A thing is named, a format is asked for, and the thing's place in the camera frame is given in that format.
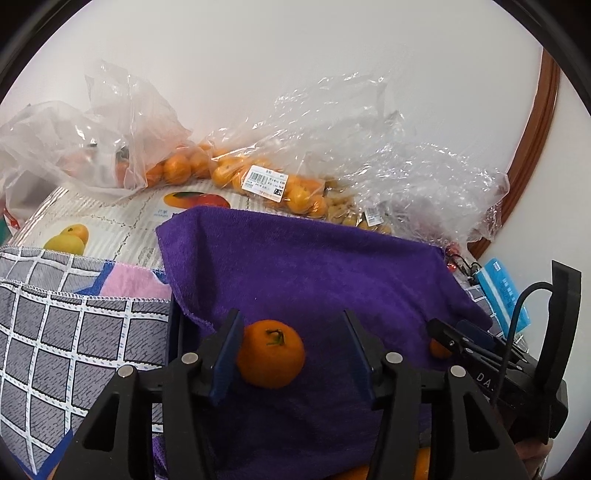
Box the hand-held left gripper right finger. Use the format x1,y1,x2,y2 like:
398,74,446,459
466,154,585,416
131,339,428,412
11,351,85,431
342,310,532,480

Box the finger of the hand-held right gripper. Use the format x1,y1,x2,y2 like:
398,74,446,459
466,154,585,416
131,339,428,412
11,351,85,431
455,320,529,363
426,318,506,372

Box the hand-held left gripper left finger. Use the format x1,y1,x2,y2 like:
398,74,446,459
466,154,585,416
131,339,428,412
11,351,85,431
54,308,244,480

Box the orange with green stem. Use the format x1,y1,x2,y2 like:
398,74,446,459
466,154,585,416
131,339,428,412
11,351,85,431
236,320,306,387

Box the blue tissue packet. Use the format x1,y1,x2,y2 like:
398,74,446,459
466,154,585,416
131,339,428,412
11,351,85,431
475,257,533,333

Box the black metal clip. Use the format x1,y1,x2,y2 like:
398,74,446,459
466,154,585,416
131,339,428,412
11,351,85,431
455,261,482,283

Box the purple towel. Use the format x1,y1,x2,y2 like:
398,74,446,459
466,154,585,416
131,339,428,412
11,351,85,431
154,205,495,480

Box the large orange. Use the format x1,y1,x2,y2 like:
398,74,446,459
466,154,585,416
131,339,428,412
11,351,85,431
339,445,432,480

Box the bag of ginger pieces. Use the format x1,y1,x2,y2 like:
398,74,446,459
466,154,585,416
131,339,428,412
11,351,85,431
325,189,393,236

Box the crumpled clear plastic bag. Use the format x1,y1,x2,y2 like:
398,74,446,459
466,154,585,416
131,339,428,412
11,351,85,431
323,138,511,245

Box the grey checked cloth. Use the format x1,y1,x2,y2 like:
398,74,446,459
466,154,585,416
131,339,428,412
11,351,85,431
0,247,174,480

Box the fruit printed paper sheet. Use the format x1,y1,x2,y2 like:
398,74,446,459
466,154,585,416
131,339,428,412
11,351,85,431
11,178,278,271

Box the pile of tangerines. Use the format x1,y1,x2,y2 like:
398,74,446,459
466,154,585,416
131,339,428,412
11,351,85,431
147,143,329,220

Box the brown wooden trim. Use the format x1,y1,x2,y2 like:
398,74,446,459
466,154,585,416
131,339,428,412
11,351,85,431
466,46,561,264

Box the orange persimmons in bag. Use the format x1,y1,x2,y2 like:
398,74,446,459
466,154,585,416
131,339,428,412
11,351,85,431
60,150,132,190

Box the clear bag with white label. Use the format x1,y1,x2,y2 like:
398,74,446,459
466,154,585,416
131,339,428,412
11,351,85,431
198,69,407,222

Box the clear bag with dark knot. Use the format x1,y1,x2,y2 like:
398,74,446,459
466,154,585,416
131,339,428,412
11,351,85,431
85,60,195,192

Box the white plastic bag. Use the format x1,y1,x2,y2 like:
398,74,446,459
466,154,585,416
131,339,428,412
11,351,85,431
0,100,125,232

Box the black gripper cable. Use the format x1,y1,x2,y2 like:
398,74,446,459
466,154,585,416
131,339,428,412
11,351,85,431
489,282,555,409

